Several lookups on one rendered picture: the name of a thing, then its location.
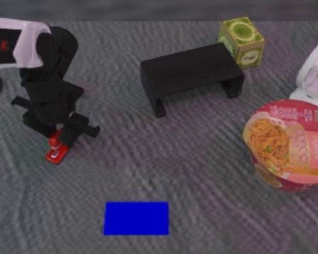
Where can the blue mat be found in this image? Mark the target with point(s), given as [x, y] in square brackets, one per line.
[136, 218]

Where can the black riser stand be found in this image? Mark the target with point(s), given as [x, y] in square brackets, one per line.
[188, 70]

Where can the green patterned box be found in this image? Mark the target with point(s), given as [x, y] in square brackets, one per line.
[243, 42]

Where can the pink instant noodle cup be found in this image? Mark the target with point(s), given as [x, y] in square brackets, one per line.
[286, 145]

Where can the red stapler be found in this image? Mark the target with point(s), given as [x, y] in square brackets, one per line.
[55, 154]

